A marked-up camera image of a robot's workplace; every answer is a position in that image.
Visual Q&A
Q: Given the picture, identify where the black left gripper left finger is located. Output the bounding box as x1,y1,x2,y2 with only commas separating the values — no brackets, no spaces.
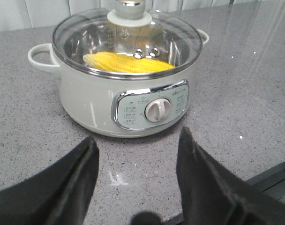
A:
0,137,99,225

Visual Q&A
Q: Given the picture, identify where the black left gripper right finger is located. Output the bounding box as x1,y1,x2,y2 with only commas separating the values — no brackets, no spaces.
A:
176,127,285,225

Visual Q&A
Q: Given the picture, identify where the yellow corn cob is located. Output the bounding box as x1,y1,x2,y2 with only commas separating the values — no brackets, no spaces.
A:
83,52,175,73

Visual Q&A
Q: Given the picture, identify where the glass pot lid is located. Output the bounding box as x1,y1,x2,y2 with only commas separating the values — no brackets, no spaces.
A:
52,8,204,80

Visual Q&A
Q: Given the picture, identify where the pale green electric pot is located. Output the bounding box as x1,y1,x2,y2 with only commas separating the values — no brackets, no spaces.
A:
28,29,210,138

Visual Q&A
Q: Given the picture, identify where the white curtain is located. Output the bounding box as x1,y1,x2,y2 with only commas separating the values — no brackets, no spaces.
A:
0,0,258,33

